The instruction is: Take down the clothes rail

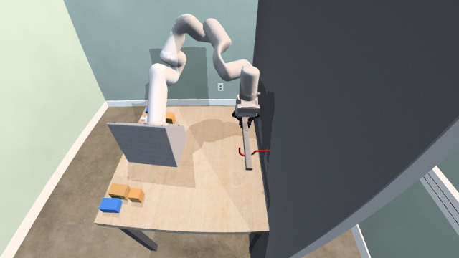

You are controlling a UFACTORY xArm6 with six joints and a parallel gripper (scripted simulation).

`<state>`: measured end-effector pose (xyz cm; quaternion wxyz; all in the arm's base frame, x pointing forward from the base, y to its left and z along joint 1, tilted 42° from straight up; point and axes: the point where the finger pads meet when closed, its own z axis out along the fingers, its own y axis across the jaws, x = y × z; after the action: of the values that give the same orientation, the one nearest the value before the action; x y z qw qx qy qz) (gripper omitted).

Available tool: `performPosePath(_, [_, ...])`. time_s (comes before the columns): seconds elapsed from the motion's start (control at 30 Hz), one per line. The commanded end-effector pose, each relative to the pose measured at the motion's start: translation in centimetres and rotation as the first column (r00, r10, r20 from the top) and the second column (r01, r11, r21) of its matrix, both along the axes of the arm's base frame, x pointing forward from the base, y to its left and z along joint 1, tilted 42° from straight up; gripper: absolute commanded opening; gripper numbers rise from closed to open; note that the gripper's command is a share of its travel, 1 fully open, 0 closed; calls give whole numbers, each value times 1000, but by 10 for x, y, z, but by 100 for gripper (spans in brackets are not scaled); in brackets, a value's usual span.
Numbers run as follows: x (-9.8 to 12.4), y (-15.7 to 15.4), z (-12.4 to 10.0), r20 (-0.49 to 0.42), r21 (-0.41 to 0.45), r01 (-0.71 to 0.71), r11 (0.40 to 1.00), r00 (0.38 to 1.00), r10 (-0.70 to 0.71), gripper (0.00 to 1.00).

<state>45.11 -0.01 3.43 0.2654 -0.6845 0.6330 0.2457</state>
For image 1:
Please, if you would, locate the dark grey wall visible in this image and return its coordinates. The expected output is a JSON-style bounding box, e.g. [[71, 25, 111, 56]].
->
[[251, 0, 459, 258]]

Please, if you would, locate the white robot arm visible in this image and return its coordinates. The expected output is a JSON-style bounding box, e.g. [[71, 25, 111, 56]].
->
[[141, 14, 260, 125]]

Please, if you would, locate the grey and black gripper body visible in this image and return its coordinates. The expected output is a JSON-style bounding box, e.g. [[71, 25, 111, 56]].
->
[[235, 95, 258, 117]]

